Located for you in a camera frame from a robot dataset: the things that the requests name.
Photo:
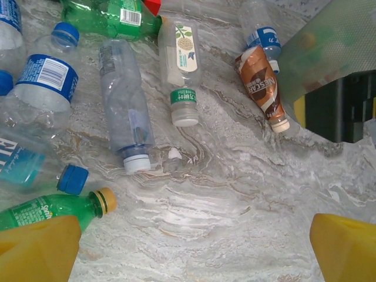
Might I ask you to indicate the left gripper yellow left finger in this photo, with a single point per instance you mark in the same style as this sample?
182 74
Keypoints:
35 252

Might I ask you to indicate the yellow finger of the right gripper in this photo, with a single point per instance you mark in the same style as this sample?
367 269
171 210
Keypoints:
299 111

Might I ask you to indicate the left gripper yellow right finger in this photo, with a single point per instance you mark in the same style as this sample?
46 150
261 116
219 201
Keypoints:
346 252

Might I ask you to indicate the green bottle barcode label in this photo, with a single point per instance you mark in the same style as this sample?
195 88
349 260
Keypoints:
97 17

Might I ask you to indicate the translucent green plastic bin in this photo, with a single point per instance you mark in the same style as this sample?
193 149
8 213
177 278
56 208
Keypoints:
332 44

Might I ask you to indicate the brown coffee bottle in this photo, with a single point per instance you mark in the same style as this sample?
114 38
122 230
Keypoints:
261 85

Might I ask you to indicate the green bottle yellow cap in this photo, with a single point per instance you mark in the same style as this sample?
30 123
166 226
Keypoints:
58 208

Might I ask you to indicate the small clear bottle blue label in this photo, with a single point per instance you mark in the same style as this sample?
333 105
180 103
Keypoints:
264 36

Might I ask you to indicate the clear bottle teal label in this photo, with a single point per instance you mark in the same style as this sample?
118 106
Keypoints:
23 167

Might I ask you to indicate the clear bottle plant print label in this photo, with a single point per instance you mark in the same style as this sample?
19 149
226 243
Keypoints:
185 50

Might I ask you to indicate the tall clear bottle white cap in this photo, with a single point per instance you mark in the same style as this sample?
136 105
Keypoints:
126 117

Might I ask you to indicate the clear bottle blue barcode label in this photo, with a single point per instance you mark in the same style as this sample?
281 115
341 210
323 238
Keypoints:
44 73

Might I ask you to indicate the red plastic block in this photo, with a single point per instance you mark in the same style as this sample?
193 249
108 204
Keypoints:
152 4

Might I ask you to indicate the large clear bottle round logo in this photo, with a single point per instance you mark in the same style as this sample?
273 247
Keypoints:
8 17

